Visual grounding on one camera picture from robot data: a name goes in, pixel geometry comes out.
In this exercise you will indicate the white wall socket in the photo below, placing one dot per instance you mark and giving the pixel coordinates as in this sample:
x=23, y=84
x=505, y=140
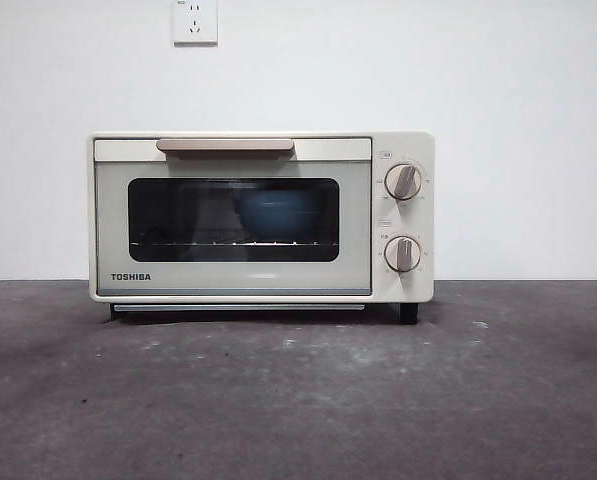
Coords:
x=195, y=30

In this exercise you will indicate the blue bowl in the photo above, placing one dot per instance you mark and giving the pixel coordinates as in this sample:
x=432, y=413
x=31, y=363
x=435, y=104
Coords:
x=278, y=215

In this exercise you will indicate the small-pointer beige oven knob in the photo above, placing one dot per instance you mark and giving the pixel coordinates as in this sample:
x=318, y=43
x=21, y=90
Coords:
x=403, y=254

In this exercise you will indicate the large-pointer beige oven knob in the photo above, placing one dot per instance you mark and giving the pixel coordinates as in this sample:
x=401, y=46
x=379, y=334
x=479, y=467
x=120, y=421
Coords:
x=403, y=181

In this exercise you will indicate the cream Toshiba toaster oven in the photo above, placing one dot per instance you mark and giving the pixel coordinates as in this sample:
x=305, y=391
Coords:
x=403, y=145

